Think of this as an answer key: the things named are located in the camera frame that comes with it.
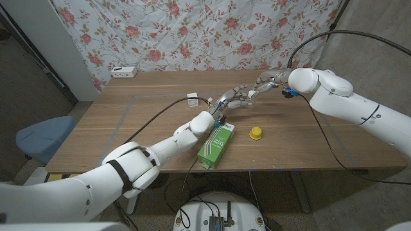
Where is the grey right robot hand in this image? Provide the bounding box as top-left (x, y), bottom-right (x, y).
top-left (249, 69), bottom-right (293, 100)

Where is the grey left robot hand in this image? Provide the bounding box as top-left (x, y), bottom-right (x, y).
top-left (208, 85), bottom-right (254, 121)

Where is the clear medicine bottle white cap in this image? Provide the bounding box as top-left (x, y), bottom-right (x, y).
top-left (240, 90), bottom-right (258, 109)

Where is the white robot base with electronics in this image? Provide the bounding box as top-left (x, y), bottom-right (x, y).
top-left (173, 191), bottom-right (267, 231)

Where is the white cube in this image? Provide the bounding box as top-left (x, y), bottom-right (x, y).
top-left (186, 92), bottom-right (199, 108)

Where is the yellow cup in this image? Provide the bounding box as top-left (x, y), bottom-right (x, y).
top-left (249, 126), bottom-right (263, 141)

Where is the green straw box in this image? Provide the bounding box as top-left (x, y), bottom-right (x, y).
top-left (197, 123), bottom-right (236, 170)

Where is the floral backdrop cloth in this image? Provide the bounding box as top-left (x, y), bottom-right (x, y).
top-left (49, 0), bottom-right (343, 92)

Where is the black backdrop stand pole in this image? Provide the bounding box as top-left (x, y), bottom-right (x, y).
top-left (326, 0), bottom-right (351, 33)

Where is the white power strip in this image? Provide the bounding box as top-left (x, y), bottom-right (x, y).
top-left (110, 65), bottom-right (138, 79)

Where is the blue padded chair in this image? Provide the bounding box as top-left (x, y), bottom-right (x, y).
top-left (15, 115), bottom-right (78, 166)

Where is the yellow and black floor mat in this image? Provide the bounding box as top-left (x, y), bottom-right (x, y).
top-left (47, 173), bottom-right (71, 181)

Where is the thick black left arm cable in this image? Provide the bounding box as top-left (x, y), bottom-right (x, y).
top-left (121, 96), bottom-right (213, 146)

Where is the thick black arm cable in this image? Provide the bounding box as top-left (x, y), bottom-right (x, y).
top-left (121, 96), bottom-right (213, 146)
top-left (287, 30), bottom-right (411, 70)

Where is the thin black left wrist cable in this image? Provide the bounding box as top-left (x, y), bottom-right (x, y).
top-left (179, 124), bottom-right (224, 193)

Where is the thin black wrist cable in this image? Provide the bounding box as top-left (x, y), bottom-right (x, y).
top-left (298, 93), bottom-right (411, 186)
top-left (179, 124), bottom-right (224, 193)

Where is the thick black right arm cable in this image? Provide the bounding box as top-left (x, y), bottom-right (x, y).
top-left (287, 30), bottom-right (411, 70)

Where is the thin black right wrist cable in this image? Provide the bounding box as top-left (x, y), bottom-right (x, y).
top-left (298, 93), bottom-right (411, 186)

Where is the white wall panel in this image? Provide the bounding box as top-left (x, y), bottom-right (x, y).
top-left (0, 0), bottom-right (100, 103)

